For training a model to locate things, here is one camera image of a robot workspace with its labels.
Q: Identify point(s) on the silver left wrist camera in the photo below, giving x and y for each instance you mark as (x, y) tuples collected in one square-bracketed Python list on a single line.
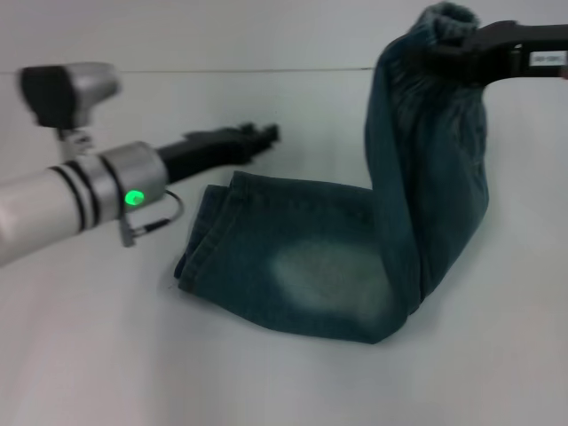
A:
[(66, 93)]

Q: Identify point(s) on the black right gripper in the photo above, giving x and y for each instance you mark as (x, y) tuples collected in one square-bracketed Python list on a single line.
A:
[(523, 49)]

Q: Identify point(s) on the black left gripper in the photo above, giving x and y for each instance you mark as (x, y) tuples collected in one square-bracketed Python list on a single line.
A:
[(204, 153)]

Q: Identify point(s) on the blue denim shorts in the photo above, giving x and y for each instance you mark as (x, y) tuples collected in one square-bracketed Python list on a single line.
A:
[(355, 248)]

